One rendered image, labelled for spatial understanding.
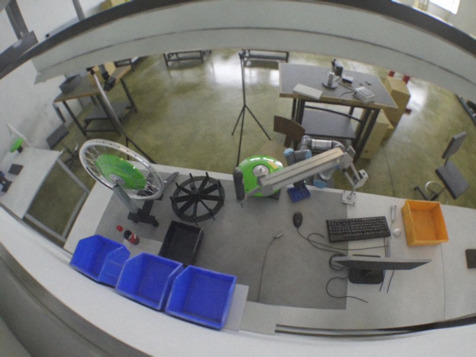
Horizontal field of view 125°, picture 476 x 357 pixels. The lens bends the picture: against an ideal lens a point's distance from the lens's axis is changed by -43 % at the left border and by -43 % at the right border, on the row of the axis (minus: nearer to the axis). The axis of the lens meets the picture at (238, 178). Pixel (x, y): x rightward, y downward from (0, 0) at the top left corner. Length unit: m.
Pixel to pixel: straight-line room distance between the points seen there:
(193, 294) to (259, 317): 0.31
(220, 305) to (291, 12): 0.94
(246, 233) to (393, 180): 2.37
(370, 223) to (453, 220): 0.89
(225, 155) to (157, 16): 2.61
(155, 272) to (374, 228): 1.29
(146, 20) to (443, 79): 0.52
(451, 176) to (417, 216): 1.21
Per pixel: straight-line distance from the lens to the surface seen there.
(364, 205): 1.59
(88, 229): 1.82
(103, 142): 1.06
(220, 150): 2.98
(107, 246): 1.23
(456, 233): 2.06
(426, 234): 1.79
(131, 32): 0.46
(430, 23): 0.43
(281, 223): 1.36
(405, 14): 0.41
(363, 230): 1.46
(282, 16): 0.35
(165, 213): 1.51
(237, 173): 0.77
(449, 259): 1.90
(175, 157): 3.08
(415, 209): 1.82
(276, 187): 0.92
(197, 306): 0.96
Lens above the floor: 2.16
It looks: 54 degrees down
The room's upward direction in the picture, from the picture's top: 8 degrees counter-clockwise
